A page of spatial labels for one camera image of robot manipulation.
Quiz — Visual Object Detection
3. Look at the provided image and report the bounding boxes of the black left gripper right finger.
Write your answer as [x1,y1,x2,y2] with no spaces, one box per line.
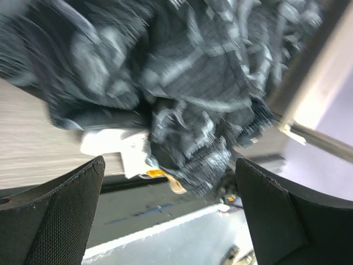
[236,158,352,265]

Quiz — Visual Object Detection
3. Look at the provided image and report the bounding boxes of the grey clothes rack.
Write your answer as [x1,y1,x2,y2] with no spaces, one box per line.
[79,5,353,161]

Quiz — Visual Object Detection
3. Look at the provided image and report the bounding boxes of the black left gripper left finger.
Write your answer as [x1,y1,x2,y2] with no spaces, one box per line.
[1,156,105,264]

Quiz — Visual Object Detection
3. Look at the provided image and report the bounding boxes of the dark shark-print shorts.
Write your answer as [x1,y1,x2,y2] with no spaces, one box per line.
[1,1,324,196]

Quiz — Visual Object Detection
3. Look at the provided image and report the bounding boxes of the white paper price tag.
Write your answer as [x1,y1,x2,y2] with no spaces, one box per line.
[120,138,152,179]

